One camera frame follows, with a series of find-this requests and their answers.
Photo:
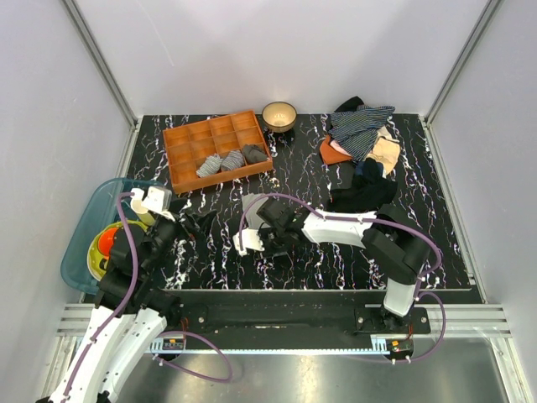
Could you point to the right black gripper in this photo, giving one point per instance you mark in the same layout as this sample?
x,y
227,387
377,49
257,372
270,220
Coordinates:
x,y
269,252

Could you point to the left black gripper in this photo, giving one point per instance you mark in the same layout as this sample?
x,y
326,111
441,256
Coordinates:
x,y
203,222

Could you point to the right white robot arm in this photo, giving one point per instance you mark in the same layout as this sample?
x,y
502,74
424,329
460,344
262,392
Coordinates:
x,y
396,245

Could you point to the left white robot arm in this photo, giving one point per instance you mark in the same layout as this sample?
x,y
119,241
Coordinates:
x,y
129,312

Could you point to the striped rolled underwear left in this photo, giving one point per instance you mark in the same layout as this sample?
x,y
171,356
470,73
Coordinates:
x,y
211,166

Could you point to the striped rolled underwear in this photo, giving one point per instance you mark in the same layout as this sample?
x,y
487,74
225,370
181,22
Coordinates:
x,y
233,161
211,166

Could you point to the striped rolled underwear middle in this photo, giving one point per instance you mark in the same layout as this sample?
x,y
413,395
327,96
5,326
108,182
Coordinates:
x,y
233,161

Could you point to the dark grey rolled underwear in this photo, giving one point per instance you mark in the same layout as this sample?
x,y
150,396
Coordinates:
x,y
254,154

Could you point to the black underwear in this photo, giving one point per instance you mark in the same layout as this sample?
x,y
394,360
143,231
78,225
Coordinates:
x,y
368,191

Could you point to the beige underwear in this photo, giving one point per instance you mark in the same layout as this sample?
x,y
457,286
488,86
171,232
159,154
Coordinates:
x,y
386,150

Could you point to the cream mug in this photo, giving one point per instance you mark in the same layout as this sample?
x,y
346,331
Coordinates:
x,y
136,206

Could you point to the orange compartment tray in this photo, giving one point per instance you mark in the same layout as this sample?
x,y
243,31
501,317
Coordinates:
x,y
188,146

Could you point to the orange cup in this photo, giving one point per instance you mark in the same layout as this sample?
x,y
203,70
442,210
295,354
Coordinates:
x,y
106,241

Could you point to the orange cloth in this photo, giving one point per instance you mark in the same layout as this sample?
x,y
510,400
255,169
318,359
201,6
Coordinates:
x,y
331,155

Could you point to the yellow-green dotted plate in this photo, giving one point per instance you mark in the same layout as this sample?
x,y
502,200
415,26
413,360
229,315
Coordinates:
x,y
93,260

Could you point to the beige bowl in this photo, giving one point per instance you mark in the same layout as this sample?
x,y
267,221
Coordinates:
x,y
280,117

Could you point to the blue plastic tub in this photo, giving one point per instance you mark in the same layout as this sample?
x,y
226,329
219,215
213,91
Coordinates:
x,y
100,212

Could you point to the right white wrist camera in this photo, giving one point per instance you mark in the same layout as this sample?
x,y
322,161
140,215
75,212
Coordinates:
x,y
246,240

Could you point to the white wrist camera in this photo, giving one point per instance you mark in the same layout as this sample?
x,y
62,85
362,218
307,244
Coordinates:
x,y
246,240
157,199

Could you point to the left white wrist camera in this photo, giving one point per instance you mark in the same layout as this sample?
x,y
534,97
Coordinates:
x,y
157,199

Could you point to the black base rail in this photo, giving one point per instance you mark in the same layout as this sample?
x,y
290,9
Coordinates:
x,y
257,320

